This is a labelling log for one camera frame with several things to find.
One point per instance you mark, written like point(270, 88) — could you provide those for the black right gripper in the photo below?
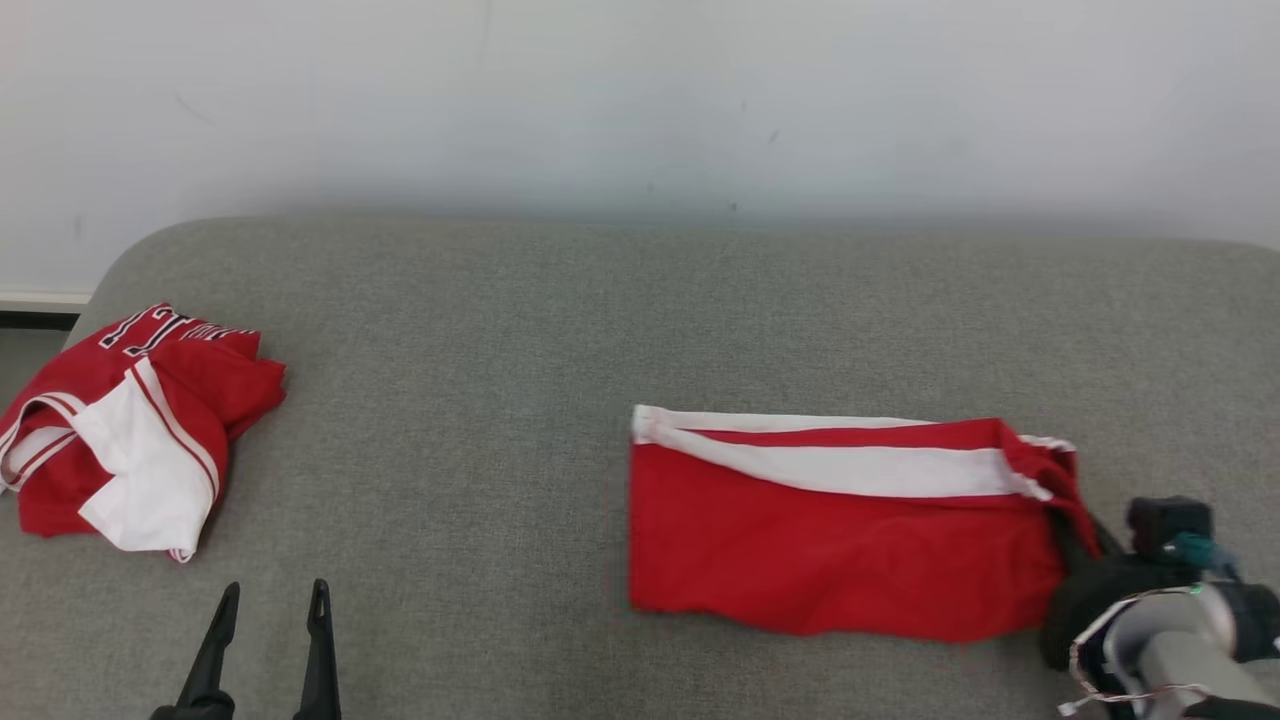
point(1085, 600)

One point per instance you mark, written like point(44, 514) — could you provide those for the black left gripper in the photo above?
point(195, 714)

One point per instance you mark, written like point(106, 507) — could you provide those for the red white lettered basketball jersey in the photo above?
point(140, 440)

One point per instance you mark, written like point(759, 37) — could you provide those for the red white-striped basketball shorts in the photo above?
point(830, 540)

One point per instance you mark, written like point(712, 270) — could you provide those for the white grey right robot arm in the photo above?
point(1180, 650)

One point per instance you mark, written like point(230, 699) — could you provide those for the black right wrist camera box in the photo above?
point(1165, 525)

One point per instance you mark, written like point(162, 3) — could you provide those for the wall baseboard strip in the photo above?
point(40, 310)

